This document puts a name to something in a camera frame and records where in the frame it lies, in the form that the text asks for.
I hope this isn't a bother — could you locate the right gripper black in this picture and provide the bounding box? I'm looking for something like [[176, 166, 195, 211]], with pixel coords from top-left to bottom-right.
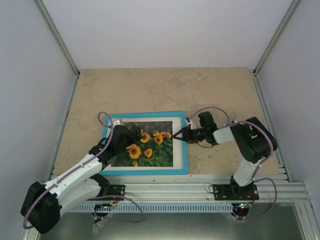
[[174, 126, 207, 144]]

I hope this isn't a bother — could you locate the white mat board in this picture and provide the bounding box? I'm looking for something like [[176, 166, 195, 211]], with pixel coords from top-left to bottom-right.
[[106, 115, 185, 172]]

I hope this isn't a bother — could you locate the sunflower photo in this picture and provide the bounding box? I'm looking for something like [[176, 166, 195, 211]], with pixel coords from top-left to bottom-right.
[[111, 121, 174, 167]]

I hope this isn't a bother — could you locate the teal wooden picture frame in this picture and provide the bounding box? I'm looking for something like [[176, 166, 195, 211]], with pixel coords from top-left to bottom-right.
[[99, 111, 189, 176]]

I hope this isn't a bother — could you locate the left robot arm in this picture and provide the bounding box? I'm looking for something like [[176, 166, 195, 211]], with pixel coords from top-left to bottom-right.
[[20, 124, 142, 234]]

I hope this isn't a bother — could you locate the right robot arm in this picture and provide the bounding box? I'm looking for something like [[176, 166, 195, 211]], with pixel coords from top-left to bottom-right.
[[172, 111, 278, 200]]

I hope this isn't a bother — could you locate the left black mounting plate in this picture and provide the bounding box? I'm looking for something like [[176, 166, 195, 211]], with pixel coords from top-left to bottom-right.
[[98, 184, 126, 202]]

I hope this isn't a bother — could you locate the black mounting plate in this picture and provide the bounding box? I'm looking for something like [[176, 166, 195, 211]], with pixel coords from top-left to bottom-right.
[[208, 184, 260, 201], [98, 184, 126, 202]]

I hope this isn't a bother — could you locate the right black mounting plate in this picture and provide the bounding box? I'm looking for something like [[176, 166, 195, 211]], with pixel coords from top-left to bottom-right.
[[208, 184, 260, 201]]

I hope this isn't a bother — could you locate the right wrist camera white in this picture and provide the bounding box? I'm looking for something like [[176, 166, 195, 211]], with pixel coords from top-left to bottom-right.
[[184, 118, 196, 130]]

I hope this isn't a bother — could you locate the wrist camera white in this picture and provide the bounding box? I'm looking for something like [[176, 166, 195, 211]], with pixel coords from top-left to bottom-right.
[[111, 118, 124, 127], [184, 118, 196, 130]]

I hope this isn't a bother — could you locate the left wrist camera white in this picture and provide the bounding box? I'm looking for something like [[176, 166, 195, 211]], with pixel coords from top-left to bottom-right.
[[111, 118, 124, 127]]

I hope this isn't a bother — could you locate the aluminium rail base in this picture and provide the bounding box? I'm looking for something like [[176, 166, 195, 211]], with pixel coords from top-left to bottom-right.
[[34, 173, 311, 205]]

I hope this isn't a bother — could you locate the slotted cable duct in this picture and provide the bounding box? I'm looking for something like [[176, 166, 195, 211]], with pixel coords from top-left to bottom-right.
[[69, 202, 233, 214]]

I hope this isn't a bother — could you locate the left aluminium corner post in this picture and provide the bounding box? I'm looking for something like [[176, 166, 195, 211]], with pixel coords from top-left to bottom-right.
[[33, 0, 80, 78]]

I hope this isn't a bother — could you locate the aluminium corner post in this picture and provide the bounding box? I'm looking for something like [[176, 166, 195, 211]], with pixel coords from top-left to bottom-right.
[[33, 0, 80, 78], [252, 0, 302, 77]]

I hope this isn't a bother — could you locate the right aluminium corner post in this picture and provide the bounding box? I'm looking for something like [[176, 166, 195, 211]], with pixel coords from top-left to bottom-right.
[[252, 0, 302, 77]]

